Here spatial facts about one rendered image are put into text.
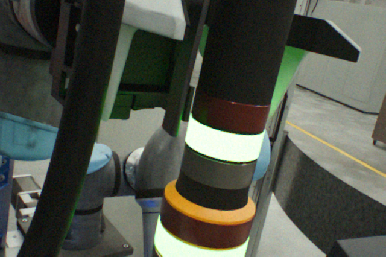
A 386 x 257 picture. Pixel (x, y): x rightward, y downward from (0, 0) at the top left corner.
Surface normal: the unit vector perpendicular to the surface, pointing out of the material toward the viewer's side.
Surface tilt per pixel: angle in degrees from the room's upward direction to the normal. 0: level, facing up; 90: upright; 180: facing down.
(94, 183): 90
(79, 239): 72
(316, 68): 90
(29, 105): 90
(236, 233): 90
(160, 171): 60
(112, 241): 0
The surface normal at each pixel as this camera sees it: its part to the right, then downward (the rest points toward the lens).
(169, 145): -0.11, -0.47
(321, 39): -0.57, 0.11
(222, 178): 0.07, 0.27
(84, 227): 0.54, 0.02
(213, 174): -0.19, 0.21
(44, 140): 0.67, 0.36
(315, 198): -0.92, -0.08
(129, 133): 0.43, 0.32
